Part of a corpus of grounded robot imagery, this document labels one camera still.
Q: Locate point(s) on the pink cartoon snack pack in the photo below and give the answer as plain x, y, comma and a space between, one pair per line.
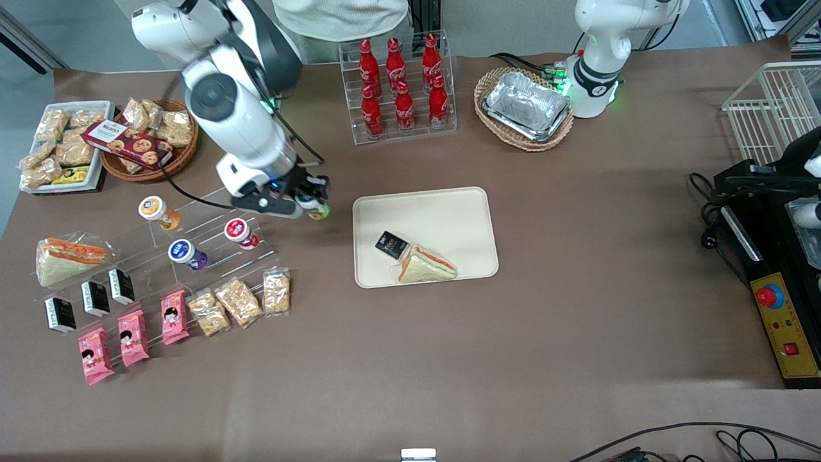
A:
133, 338
96, 356
174, 317

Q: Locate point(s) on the light wicker basket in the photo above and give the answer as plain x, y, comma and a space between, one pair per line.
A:
490, 122

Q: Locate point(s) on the red gum bottle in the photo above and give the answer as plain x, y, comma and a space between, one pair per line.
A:
240, 232

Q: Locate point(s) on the red cola bottle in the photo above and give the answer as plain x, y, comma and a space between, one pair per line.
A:
431, 54
394, 59
438, 102
404, 109
367, 61
372, 115

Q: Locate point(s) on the yellow control box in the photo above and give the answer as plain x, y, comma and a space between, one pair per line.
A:
786, 327

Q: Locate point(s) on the purple gum bottle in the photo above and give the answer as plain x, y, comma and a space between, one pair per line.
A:
185, 253

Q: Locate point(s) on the yellow snack packet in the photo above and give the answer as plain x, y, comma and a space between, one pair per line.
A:
70, 175

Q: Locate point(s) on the small white device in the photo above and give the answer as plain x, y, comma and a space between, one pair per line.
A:
418, 455

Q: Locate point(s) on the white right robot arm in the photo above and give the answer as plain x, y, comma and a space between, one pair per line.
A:
237, 122

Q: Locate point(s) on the dark metal bar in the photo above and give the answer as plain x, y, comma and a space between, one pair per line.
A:
29, 38

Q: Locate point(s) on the person in white sweater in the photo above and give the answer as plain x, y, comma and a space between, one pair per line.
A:
340, 16

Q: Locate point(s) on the clear-wrapped rice crisp pack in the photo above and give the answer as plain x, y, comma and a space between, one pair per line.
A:
42, 173
208, 313
75, 153
35, 154
154, 110
276, 292
238, 301
175, 128
51, 125
86, 118
135, 114

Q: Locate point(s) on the green gum bottle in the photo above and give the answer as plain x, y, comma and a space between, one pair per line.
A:
321, 211

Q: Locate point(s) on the orange gum bottle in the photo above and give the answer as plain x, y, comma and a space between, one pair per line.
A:
157, 212

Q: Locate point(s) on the dark red cookie box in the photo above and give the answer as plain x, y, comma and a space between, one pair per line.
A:
128, 142

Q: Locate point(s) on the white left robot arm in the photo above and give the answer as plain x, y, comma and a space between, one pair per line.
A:
600, 38

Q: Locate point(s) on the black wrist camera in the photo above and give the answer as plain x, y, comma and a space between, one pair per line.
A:
295, 179

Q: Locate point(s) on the wrapped triangle sandwich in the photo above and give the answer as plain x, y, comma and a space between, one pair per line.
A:
426, 266
67, 260

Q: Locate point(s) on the stacked foil trays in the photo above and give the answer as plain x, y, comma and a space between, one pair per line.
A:
526, 106

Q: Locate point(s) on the black rice ball pack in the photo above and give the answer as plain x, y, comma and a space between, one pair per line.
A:
95, 299
60, 314
121, 287
391, 245

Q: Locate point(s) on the grey metal shelf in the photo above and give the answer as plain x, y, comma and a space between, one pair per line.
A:
776, 16

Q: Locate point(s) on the white snack tray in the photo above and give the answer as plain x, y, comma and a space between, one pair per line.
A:
102, 112

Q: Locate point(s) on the brown wicker basket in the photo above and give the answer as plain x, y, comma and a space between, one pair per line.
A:
183, 154

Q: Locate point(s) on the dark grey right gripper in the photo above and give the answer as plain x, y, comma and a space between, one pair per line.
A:
303, 184

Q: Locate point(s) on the beige plastic tray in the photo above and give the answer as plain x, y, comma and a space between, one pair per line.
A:
442, 218

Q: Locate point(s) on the black post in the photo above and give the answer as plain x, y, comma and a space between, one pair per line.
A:
423, 16

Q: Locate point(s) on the clear acrylic stepped stand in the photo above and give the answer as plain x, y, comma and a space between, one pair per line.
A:
218, 271
145, 292

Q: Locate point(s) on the black machine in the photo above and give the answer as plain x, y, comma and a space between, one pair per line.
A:
763, 212

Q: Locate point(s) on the clear acrylic bottle rack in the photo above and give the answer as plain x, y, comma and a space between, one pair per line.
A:
349, 96

